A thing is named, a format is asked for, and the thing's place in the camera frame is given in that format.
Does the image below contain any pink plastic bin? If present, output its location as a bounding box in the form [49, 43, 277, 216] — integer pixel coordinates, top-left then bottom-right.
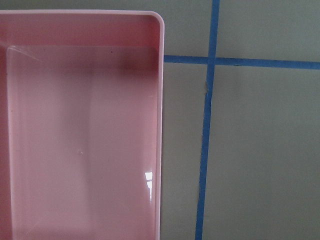
[0, 10, 165, 240]

